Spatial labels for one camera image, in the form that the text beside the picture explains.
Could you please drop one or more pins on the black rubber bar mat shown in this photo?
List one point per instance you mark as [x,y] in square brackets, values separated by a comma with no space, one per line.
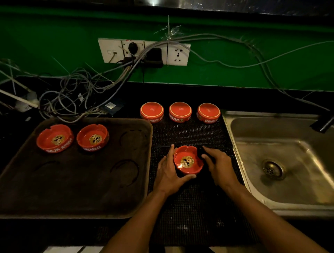
[198,208]

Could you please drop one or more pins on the person's left hand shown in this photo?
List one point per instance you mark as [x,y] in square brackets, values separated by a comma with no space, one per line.
[167,179]

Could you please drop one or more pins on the dark tap spout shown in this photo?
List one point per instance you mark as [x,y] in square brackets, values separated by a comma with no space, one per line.
[322,123]

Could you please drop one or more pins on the black round plug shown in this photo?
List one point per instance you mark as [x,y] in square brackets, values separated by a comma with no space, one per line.
[132,48]

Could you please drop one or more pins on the person's right thumb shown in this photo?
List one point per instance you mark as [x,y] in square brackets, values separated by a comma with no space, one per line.
[206,159]

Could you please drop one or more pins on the brown serving tray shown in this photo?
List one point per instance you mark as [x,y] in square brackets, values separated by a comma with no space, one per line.
[78,182]

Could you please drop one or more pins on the person's left middle finger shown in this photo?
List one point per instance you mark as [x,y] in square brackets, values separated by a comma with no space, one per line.
[161,163]

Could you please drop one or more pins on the small black box white label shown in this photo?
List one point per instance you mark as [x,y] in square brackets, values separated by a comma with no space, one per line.
[112,107]

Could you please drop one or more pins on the white plastic rod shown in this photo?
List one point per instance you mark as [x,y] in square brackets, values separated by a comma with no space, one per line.
[18,98]

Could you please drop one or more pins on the person's right forearm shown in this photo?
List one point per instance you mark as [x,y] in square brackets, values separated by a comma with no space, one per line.
[266,221]

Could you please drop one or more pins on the red ashtray with gold emblem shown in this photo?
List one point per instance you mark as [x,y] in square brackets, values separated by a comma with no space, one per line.
[55,138]
[187,161]
[93,137]

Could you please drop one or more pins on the stainless steel sink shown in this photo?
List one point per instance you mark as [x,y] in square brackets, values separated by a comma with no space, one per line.
[300,156]

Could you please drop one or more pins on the upturned red ashtray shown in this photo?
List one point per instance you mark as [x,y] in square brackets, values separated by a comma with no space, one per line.
[151,110]
[208,112]
[180,110]

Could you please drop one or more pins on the black cleaning cloth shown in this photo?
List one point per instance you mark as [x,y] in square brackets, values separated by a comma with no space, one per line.
[201,152]

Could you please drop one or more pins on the person's left forearm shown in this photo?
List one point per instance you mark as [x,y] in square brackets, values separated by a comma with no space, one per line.
[138,224]

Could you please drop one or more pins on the black power adapter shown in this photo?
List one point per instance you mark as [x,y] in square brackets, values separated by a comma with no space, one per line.
[154,57]

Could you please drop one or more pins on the white wall socket panel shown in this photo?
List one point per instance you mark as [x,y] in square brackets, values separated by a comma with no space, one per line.
[178,54]

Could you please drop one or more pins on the clear tape piece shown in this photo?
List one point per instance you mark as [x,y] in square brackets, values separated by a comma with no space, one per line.
[171,31]

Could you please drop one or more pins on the person's left thumb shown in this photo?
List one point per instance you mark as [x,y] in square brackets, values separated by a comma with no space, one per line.
[188,178]

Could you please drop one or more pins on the person's right hand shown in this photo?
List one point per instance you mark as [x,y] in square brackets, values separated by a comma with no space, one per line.
[221,169]

